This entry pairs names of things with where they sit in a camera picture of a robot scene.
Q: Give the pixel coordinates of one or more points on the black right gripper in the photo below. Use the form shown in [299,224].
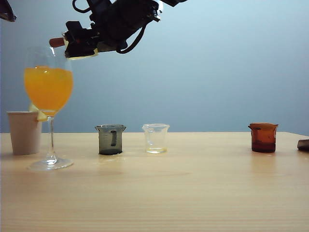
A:
[120,19]

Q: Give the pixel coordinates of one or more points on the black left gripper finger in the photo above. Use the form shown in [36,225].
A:
[6,12]

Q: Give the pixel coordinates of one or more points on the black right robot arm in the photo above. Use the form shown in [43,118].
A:
[172,2]

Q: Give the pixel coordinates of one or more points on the wine glass with orange juice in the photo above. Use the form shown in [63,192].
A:
[48,89]

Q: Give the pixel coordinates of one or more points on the smoky grey measuring cup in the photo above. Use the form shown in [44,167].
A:
[106,140]

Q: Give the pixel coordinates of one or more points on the beige paper cup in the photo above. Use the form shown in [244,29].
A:
[24,135]

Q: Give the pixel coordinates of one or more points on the amber measuring cup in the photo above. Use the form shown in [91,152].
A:
[263,140]

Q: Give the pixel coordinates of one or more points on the yellow lemon slice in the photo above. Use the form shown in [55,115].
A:
[42,117]

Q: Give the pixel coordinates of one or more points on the dark grey metal object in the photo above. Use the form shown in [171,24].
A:
[303,145]

